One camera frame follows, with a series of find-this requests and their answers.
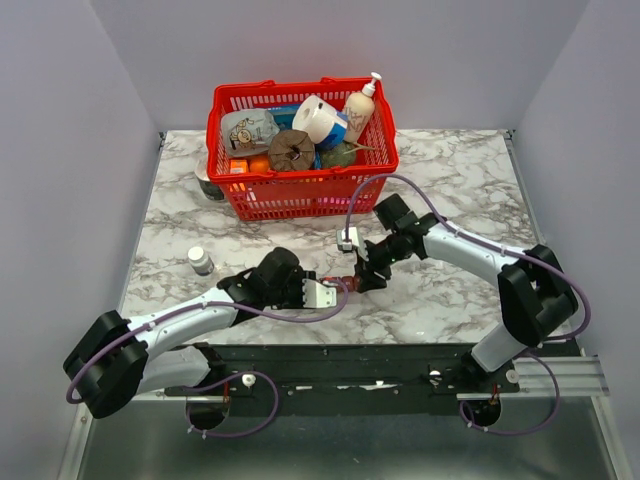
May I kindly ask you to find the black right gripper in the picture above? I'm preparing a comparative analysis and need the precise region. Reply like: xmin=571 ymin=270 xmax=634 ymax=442
xmin=354 ymin=232 xmax=406 ymax=294

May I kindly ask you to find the white pill bottle blue label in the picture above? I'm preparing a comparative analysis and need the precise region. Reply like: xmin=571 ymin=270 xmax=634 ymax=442
xmin=187 ymin=246 xmax=214 ymax=276

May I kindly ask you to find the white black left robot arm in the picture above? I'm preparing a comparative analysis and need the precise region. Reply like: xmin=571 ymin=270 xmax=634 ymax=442
xmin=63 ymin=247 xmax=317 ymax=419

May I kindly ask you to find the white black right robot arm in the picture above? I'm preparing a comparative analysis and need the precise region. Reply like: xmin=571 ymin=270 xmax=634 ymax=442
xmin=336 ymin=194 xmax=578 ymax=392

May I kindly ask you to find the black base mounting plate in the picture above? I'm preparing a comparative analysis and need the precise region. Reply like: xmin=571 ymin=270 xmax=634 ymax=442
xmin=164 ymin=342 xmax=586 ymax=417

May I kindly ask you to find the red plastic shopping basket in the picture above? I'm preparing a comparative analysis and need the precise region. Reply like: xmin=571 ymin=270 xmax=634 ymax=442
xmin=206 ymin=77 xmax=399 ymax=221

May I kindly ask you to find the dark cup behind basket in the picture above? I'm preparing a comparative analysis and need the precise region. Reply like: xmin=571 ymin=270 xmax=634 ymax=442
xmin=194 ymin=158 xmax=225 ymax=201

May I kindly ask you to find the orange fruit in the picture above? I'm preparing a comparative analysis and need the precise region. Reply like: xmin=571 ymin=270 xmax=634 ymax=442
xmin=248 ymin=154 xmax=270 ymax=173

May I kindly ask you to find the green netted melon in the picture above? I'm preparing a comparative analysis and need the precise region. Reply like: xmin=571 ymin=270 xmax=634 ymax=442
xmin=320 ymin=142 xmax=357 ymax=169

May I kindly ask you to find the orange small box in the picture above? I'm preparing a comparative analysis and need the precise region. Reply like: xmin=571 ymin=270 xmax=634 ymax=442
xmin=229 ymin=158 xmax=250 ymax=175

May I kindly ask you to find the brown pleated paper package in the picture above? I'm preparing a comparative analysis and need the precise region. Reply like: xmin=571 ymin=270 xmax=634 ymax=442
xmin=268 ymin=129 xmax=315 ymax=172

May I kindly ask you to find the grey cartoon snack bag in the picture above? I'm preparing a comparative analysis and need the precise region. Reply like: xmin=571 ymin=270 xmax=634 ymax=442
xmin=220 ymin=108 xmax=280 ymax=157

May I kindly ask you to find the cream lotion pump bottle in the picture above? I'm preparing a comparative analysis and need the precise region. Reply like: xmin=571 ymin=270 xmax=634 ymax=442
xmin=343 ymin=72 xmax=382 ymax=144

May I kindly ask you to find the white toilet paper roll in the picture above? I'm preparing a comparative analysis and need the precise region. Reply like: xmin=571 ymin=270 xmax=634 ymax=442
xmin=292 ymin=95 xmax=348 ymax=150

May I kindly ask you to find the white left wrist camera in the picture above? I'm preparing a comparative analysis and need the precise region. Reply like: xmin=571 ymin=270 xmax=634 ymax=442
xmin=302 ymin=279 xmax=338 ymax=309

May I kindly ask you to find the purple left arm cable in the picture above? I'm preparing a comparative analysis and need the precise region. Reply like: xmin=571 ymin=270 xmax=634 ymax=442
xmin=65 ymin=277 xmax=350 ymax=405

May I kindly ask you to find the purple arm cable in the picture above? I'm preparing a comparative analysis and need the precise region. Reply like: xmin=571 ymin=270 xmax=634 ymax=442
xmin=345 ymin=174 xmax=594 ymax=346
xmin=65 ymin=277 xmax=350 ymax=405

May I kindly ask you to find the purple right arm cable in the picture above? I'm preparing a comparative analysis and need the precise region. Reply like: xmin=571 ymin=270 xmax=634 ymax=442
xmin=345 ymin=174 xmax=594 ymax=346

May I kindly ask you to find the aluminium rail frame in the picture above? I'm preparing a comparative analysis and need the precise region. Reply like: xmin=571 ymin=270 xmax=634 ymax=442
xmin=446 ymin=356 xmax=610 ymax=400

